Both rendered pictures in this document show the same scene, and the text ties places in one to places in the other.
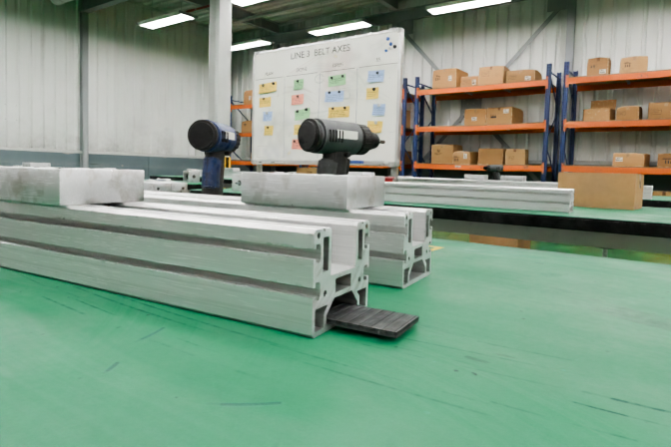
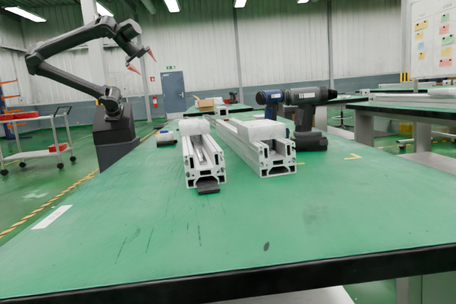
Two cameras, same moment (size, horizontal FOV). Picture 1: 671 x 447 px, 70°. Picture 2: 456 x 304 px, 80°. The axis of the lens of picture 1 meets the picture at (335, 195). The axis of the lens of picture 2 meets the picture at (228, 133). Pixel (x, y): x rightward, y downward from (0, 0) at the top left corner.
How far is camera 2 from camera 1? 0.57 m
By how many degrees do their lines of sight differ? 51
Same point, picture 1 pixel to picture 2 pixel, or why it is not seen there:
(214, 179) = (268, 116)
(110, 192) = (196, 131)
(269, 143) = (422, 64)
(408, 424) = (149, 212)
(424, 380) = (177, 205)
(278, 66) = (428, 8)
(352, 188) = (253, 131)
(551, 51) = not seen: outside the picture
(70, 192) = (182, 131)
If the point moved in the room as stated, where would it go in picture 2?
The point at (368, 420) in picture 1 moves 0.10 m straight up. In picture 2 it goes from (146, 209) to (140, 163)
